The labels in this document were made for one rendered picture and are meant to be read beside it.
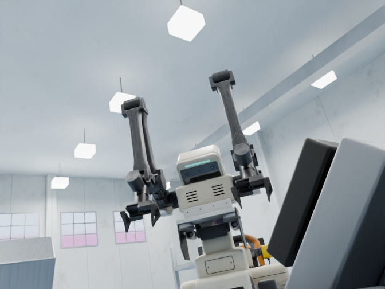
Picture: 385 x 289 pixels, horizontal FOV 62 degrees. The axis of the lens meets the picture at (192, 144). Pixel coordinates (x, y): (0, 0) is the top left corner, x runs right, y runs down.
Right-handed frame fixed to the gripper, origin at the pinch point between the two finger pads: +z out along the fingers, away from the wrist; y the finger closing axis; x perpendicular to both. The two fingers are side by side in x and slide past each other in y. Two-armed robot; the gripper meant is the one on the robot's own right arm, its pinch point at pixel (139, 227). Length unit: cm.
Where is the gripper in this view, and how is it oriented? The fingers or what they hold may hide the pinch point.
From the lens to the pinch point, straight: 120.9
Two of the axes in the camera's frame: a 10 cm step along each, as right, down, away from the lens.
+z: 0.8, 5.8, -8.1
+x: 2.3, 7.8, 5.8
